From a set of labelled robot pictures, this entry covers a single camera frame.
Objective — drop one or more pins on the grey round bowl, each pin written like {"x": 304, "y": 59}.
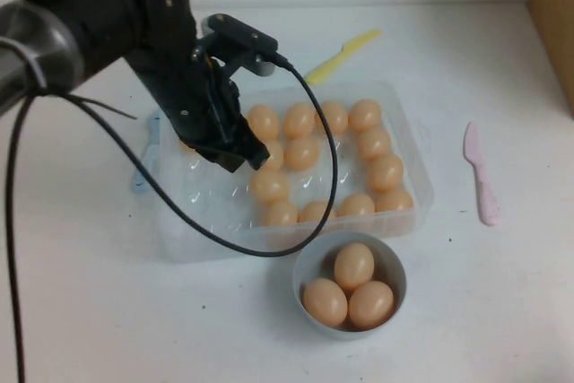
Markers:
{"x": 305, "y": 275}

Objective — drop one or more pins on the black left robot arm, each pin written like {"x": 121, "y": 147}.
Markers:
{"x": 89, "y": 20}

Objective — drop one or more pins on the clear plastic egg box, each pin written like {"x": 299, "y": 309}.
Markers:
{"x": 394, "y": 230}

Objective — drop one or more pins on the beige egg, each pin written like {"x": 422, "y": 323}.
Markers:
{"x": 371, "y": 304}
{"x": 276, "y": 156}
{"x": 356, "y": 206}
{"x": 314, "y": 211}
{"x": 394, "y": 200}
{"x": 365, "y": 115}
{"x": 263, "y": 122}
{"x": 299, "y": 120}
{"x": 338, "y": 116}
{"x": 385, "y": 172}
{"x": 354, "y": 265}
{"x": 184, "y": 146}
{"x": 302, "y": 153}
{"x": 269, "y": 185}
{"x": 374, "y": 142}
{"x": 325, "y": 301}
{"x": 279, "y": 215}

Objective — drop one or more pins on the light blue plastic knife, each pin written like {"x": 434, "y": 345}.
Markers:
{"x": 140, "y": 179}

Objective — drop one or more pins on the brown cardboard box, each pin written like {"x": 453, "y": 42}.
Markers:
{"x": 556, "y": 20}

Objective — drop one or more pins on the black zip tie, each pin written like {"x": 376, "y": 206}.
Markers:
{"x": 31, "y": 67}

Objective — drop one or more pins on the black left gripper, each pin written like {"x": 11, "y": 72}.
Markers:
{"x": 193, "y": 100}

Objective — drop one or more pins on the yellow plastic knife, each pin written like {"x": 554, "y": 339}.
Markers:
{"x": 334, "y": 60}

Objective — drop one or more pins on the pink plastic knife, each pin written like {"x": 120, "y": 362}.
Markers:
{"x": 482, "y": 181}

